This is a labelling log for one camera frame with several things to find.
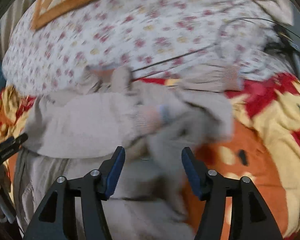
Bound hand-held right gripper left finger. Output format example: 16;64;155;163
22;146;126;240

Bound grey sweatshirt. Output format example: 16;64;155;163
14;66;244;240

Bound beige cloth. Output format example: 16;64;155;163
247;0;294;27

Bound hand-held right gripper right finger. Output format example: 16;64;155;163
181;147;283;240

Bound floral bedsheet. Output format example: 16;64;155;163
1;0;300;98

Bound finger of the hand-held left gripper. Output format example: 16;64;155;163
0;133;28;168

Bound orange red printed blanket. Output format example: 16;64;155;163
0;72;300;240

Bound black cable bundle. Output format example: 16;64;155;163
236;17;300;58

